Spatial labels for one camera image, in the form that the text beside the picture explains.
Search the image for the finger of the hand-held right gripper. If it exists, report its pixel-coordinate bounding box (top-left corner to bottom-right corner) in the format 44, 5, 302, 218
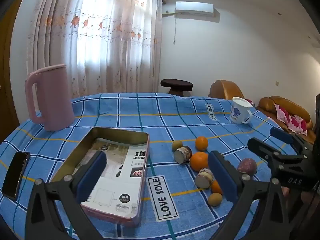
247, 137, 284, 162
270, 127, 314, 153

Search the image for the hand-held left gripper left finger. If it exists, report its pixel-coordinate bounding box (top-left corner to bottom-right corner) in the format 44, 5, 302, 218
25, 151, 108, 240

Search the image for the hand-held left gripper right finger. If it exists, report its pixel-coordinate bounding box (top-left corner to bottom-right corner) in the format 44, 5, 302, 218
207, 151, 292, 240

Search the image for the small orange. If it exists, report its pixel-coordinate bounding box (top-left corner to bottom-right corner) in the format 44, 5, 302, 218
211, 180, 223, 195
195, 136, 209, 151

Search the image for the round purple fruit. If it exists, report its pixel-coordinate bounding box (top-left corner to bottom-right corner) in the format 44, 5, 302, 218
237, 158, 257, 175

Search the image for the large orange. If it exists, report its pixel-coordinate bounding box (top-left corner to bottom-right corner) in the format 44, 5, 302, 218
190, 152, 209, 172

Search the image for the rectangular metal tin box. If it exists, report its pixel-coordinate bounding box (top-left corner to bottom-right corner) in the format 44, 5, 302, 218
50, 127, 150, 228

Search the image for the pink floral pillow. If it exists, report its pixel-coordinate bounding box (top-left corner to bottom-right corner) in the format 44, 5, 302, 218
274, 104, 308, 135

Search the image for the brown leather sofa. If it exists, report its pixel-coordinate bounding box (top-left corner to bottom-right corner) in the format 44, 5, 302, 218
256, 96, 317, 144

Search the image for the printed paper leaflet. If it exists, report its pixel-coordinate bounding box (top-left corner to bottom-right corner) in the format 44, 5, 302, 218
82, 137, 148, 212

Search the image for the white mug with blue print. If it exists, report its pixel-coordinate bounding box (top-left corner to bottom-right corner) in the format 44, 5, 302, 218
229, 97, 253, 125

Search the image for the black smartphone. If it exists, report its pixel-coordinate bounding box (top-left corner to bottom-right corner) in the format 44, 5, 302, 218
2, 151, 31, 200

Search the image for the blue plaid tablecloth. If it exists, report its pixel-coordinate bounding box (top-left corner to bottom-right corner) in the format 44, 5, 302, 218
0, 92, 313, 240

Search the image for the pink electric kettle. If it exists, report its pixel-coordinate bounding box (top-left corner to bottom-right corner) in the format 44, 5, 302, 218
24, 64, 75, 132

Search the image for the dark round stool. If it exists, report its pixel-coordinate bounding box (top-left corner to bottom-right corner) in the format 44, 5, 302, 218
160, 79, 193, 97

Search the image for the wooden door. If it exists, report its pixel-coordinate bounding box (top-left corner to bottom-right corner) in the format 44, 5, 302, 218
0, 0, 25, 143

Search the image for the sheer floral curtain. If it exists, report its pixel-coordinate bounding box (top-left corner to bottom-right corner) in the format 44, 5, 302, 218
26, 0, 167, 99

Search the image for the white air conditioner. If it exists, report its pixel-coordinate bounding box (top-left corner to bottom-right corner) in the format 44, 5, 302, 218
174, 1, 215, 17

